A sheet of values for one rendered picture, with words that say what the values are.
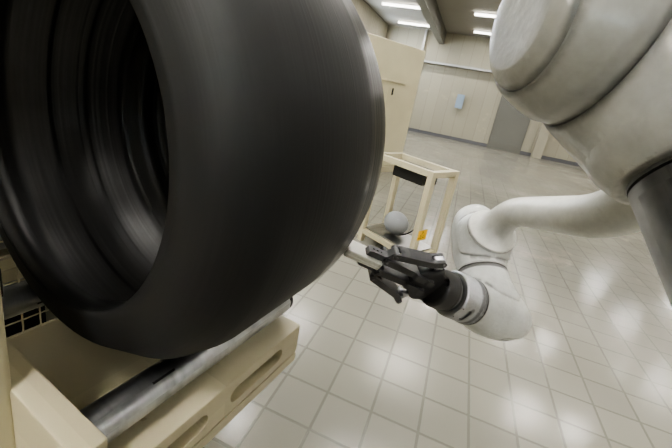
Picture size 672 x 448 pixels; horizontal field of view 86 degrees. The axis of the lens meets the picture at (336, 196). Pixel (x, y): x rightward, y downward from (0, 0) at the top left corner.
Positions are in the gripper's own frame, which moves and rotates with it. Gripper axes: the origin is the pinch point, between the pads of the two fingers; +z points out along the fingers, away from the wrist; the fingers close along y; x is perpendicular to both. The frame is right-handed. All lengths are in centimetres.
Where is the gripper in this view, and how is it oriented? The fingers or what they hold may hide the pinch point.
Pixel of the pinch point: (362, 253)
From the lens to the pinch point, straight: 60.2
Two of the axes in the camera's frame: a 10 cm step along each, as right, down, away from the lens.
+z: -8.1, -4.1, -4.1
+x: -0.8, -6.2, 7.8
